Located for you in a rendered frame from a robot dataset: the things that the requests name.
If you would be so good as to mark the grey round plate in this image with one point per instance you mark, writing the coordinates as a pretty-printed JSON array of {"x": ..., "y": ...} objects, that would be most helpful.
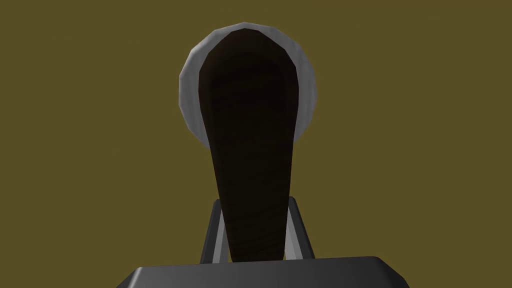
[{"x": 190, "y": 92}]

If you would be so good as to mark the dark brown wooden spoon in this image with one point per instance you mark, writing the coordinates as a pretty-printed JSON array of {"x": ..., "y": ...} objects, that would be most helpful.
[{"x": 252, "y": 140}]

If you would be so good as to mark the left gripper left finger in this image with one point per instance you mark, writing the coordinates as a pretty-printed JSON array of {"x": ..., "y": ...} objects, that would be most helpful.
[{"x": 214, "y": 236}]

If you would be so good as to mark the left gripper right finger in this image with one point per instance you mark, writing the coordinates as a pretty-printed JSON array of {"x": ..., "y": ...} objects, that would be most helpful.
[{"x": 298, "y": 236}]

